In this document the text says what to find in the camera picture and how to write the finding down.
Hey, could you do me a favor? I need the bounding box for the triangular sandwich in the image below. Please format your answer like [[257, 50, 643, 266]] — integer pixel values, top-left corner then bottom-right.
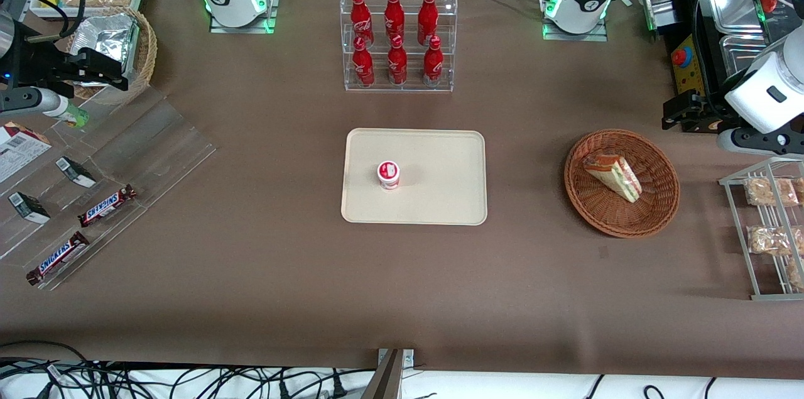
[[582, 153, 643, 204]]

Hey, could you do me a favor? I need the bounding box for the clear acrylic display stand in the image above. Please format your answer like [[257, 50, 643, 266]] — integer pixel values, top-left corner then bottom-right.
[[0, 84, 218, 292]]

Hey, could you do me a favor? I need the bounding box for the silver metal fixture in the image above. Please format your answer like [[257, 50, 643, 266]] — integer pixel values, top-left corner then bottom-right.
[[640, 0, 676, 33]]

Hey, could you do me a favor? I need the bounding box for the green label bottle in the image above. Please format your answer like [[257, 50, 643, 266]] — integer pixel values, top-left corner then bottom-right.
[[57, 101, 90, 129]]

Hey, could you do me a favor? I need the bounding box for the steel warmer pan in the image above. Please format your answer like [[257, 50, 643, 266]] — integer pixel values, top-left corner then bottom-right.
[[703, 0, 764, 36], [719, 34, 787, 80]]

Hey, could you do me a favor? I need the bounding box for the grey wire rack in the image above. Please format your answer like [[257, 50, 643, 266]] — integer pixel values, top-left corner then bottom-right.
[[719, 155, 804, 302]]

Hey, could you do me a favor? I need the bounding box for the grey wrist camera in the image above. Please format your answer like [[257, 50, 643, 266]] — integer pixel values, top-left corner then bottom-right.
[[717, 128, 804, 156], [0, 87, 70, 119]]

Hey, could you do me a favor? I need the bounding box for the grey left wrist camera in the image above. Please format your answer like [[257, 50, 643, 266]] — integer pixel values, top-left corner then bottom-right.
[[717, 128, 804, 156]]

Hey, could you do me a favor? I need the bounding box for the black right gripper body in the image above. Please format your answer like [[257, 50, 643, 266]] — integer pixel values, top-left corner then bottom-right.
[[0, 38, 72, 90]]

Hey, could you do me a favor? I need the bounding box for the black food warmer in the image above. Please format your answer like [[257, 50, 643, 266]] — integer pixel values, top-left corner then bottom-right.
[[653, 0, 804, 134]]

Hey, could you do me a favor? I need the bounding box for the red and white cup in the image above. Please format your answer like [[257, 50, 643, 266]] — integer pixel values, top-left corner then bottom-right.
[[377, 160, 401, 191]]

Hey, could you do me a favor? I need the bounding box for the brown table cover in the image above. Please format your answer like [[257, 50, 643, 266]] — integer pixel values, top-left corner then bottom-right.
[[0, 0, 804, 381]]

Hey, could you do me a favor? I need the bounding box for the aluminium frame bracket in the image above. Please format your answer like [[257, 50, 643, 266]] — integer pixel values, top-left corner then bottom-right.
[[361, 348, 416, 399]]

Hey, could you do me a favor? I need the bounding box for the clear acrylic bottle rack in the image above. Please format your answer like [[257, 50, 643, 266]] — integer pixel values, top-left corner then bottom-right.
[[340, 0, 459, 94]]

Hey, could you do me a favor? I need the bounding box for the brown wicker basket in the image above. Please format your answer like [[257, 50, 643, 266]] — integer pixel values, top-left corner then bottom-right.
[[563, 128, 681, 239]]

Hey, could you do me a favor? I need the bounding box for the beige plastic tray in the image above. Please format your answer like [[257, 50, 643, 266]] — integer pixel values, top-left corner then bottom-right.
[[340, 128, 488, 226]]

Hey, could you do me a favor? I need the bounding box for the red cola bottle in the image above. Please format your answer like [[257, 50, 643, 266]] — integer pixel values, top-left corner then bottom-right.
[[422, 36, 445, 87], [351, 36, 376, 87], [417, 0, 439, 45], [384, 0, 406, 41], [349, 0, 375, 48], [387, 35, 408, 86]]

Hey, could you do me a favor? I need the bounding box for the brown snickers bar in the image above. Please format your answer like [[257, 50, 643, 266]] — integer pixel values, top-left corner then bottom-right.
[[25, 231, 91, 287], [77, 183, 138, 228]]

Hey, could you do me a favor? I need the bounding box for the tan wicker basket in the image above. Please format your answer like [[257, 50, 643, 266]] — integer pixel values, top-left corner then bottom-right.
[[65, 6, 158, 102]]

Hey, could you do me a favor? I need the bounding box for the small black white box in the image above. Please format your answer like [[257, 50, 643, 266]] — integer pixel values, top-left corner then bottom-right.
[[8, 191, 52, 225], [55, 156, 97, 189]]

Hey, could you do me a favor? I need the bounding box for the white printed carton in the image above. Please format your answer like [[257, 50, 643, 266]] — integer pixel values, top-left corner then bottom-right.
[[0, 122, 53, 183]]

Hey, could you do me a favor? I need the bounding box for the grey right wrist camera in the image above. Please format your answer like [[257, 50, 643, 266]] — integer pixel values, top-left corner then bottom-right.
[[0, 87, 70, 119]]

